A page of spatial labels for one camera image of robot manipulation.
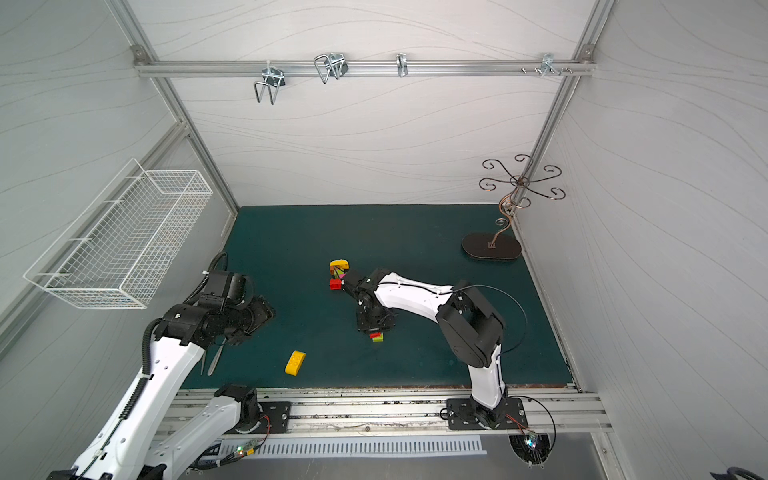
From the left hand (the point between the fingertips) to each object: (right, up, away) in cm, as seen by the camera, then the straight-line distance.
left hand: (268, 317), depth 74 cm
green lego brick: (+27, -10, +11) cm, 31 cm away
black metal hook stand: (+65, +17, +33) cm, 75 cm away
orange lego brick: (+11, +9, +24) cm, 28 cm away
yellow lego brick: (+5, -14, +6) cm, 16 cm away
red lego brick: (+13, +5, +22) cm, 26 cm away
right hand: (+25, -7, +11) cm, 28 cm away
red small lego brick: (+27, -8, +9) cm, 29 cm away
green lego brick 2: (+14, +8, +24) cm, 29 cm away
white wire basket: (-33, +17, -7) cm, 37 cm away
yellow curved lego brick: (+14, +11, +27) cm, 32 cm away
